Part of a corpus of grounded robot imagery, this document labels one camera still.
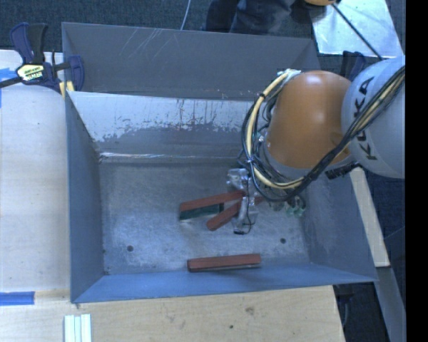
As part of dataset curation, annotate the pale wood board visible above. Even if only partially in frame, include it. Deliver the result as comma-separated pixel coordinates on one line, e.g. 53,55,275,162
0,82,72,294

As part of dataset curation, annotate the black cylinder on white bracket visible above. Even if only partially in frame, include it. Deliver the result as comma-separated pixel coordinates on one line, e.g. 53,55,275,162
324,161,361,180

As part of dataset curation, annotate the grey metal bin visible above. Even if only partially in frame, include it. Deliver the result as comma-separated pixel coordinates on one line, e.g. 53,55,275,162
61,21,379,304

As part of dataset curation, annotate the person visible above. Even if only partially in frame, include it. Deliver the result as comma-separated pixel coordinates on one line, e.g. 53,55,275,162
205,0,329,36

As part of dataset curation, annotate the dark green flat block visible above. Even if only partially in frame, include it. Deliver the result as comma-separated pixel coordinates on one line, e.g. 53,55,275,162
179,202,225,222

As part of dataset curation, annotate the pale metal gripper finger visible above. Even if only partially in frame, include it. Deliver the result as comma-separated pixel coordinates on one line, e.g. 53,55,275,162
233,195,260,234
226,167,253,192

